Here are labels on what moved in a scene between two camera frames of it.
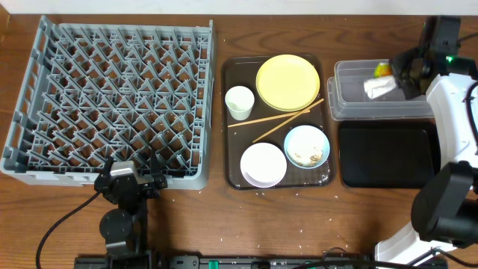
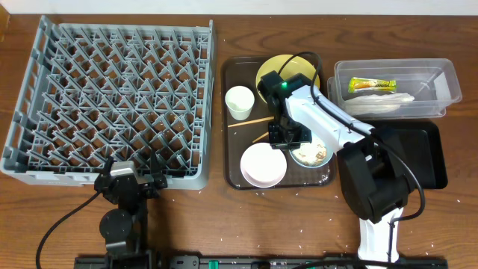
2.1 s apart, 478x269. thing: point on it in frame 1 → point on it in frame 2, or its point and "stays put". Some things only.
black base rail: (329, 261) stays put
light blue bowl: (307, 146) stays put
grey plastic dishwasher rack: (90, 92) stays put
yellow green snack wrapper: (382, 69) → (358, 84)
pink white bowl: (263, 165) stays put
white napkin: (376, 86) → (376, 103)
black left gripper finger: (110, 160) stays put
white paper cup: (240, 100) stays put
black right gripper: (408, 90) → (277, 143)
